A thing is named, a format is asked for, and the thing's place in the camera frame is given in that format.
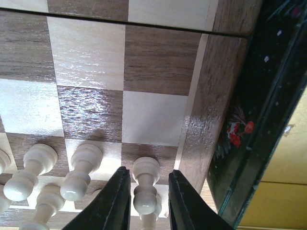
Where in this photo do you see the white chess pawn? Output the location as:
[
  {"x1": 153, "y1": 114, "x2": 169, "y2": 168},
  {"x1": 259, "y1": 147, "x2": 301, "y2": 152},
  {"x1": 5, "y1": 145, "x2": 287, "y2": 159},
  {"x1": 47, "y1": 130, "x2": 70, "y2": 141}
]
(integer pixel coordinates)
[
  {"x1": 140, "y1": 194, "x2": 162, "y2": 230},
  {"x1": 132, "y1": 157, "x2": 160, "y2": 215},
  {"x1": 60, "y1": 144, "x2": 103, "y2": 201},
  {"x1": 3, "y1": 144, "x2": 58, "y2": 201},
  {"x1": 0, "y1": 150, "x2": 11, "y2": 174}
]

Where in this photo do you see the wooden chess board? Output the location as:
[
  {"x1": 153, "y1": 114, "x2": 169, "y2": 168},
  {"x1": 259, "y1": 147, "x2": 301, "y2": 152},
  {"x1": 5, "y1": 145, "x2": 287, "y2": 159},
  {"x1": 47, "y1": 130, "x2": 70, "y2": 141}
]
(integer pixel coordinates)
[{"x1": 0, "y1": 0, "x2": 261, "y2": 230}]

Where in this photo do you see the gold tin lid tray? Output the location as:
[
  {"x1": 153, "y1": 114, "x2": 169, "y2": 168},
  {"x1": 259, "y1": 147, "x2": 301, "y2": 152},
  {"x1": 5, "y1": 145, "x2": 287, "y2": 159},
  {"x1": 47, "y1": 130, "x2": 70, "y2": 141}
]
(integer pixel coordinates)
[{"x1": 207, "y1": 0, "x2": 307, "y2": 228}]

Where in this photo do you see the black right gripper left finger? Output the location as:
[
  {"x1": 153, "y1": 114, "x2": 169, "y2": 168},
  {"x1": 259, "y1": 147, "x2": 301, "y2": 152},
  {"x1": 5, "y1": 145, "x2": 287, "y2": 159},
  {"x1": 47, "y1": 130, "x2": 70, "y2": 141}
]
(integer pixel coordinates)
[{"x1": 64, "y1": 166, "x2": 131, "y2": 230}]

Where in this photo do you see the white chess piece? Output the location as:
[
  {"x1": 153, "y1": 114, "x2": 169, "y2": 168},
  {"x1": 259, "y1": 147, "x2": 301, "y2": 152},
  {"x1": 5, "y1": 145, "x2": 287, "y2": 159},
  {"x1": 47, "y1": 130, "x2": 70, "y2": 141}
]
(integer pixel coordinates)
[
  {"x1": 0, "y1": 185, "x2": 12, "y2": 214},
  {"x1": 19, "y1": 185, "x2": 65, "y2": 230}
]

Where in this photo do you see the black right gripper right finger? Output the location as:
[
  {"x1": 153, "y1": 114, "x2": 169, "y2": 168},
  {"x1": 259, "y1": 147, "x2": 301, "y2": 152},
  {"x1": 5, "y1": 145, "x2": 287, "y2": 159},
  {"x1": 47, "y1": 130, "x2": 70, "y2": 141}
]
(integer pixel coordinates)
[{"x1": 168, "y1": 170, "x2": 232, "y2": 230}]

